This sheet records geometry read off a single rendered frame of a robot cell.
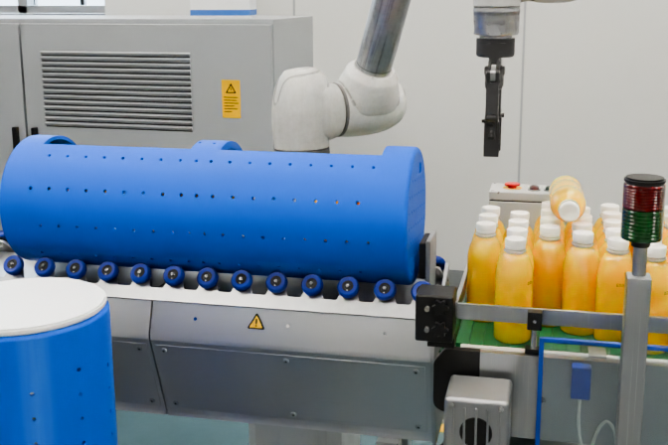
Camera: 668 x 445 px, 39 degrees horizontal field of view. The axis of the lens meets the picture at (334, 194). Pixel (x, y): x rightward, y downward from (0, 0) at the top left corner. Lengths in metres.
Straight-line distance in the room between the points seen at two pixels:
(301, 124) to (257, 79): 1.07
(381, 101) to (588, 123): 2.18
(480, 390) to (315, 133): 1.07
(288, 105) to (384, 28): 0.33
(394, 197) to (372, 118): 0.83
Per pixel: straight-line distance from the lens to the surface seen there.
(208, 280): 1.97
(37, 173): 2.08
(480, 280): 1.87
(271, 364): 1.97
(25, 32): 4.01
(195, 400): 2.11
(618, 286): 1.80
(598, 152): 4.66
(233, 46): 3.60
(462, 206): 4.76
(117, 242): 2.01
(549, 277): 1.87
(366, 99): 2.58
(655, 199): 1.52
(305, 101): 2.52
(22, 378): 1.57
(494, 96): 1.84
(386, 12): 2.49
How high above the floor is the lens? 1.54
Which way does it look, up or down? 12 degrees down
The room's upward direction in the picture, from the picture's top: straight up
